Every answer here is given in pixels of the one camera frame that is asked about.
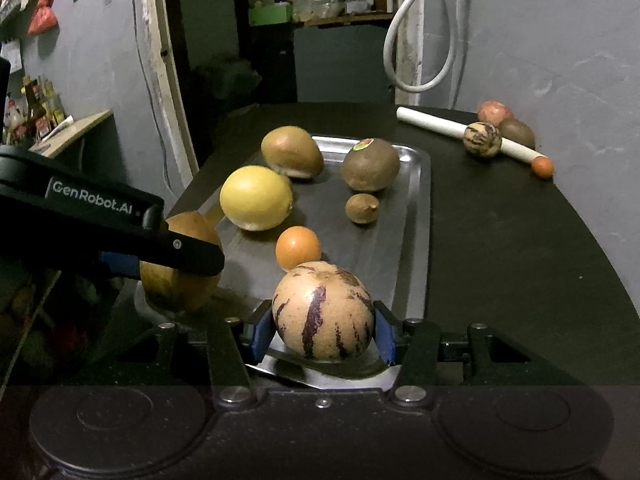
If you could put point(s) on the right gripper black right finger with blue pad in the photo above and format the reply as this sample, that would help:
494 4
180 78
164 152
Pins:
411 346

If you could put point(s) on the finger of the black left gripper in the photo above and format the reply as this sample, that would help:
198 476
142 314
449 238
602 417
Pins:
123 256

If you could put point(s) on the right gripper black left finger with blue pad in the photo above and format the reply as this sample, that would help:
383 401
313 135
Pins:
232 344

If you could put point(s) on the green brown pear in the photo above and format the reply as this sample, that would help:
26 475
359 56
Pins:
178 290

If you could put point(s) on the large striped pepino melon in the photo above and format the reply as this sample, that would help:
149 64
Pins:
323 312

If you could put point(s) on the yellow lemon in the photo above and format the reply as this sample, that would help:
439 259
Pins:
255 198

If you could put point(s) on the small brown kiwi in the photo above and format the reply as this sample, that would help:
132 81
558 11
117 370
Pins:
362 208

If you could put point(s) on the brown oval mango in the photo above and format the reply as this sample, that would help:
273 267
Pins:
291 150

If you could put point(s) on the brown round fruit with sticker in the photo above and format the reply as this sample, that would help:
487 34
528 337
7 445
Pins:
370 165

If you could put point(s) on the small striped pepino melon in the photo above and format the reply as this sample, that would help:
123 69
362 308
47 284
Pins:
482 139

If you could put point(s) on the small orange red tangerine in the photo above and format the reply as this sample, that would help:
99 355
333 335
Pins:
542 167

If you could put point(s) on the wooden side counter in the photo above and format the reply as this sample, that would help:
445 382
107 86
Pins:
70 131

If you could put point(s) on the bottles on counter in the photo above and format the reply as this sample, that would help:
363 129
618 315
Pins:
31 124

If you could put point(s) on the red plastic bag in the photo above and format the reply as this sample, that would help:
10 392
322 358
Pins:
43 19

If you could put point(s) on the white plastic tube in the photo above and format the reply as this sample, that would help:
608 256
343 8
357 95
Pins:
448 127

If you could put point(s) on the brown kiwi at back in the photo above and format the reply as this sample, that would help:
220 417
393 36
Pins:
517 131

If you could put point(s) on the red apple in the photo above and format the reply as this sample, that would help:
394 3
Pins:
494 112

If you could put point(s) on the green box on shelf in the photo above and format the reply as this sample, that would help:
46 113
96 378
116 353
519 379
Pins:
275 14

